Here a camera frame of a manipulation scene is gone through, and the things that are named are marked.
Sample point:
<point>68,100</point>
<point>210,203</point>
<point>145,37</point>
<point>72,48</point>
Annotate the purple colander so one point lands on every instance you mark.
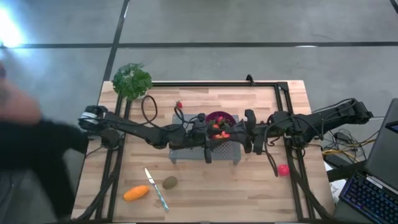
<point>228,115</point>

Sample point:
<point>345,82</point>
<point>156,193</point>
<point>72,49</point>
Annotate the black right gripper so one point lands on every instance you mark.
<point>259,132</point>

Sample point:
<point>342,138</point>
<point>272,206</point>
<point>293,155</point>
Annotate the white paper sheet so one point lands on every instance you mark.
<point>337,190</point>

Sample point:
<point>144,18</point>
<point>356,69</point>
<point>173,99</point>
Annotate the grey perforated metal shelf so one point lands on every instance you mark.
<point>186,153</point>

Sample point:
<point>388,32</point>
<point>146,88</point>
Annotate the grey laptop with lit keyboard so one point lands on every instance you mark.
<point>370,196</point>

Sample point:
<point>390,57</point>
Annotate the red round fruit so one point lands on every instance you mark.
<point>283,170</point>

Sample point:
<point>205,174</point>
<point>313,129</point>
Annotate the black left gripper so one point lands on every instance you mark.
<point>199,137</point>

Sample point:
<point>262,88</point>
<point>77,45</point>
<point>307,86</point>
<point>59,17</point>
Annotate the brown kiwi fruit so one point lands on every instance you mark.
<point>169,182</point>

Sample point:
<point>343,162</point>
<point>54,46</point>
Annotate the green plant in white pot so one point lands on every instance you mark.
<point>132,81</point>

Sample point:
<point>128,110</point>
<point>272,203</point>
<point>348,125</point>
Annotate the orange oblong fruit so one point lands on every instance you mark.
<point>136,193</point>

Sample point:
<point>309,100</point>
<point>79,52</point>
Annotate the black power adapter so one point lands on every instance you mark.
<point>335,160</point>

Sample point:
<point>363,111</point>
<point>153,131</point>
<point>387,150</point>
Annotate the small orange fruit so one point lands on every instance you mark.
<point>222,135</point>

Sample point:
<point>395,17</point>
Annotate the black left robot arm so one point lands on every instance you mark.
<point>140,132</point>

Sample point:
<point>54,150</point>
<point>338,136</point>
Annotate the orange fruit with green leaves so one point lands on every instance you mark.
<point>215,126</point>

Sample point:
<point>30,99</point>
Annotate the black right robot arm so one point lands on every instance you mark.
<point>326,119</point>

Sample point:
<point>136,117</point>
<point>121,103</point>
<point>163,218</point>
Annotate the person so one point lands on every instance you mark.
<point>37,149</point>

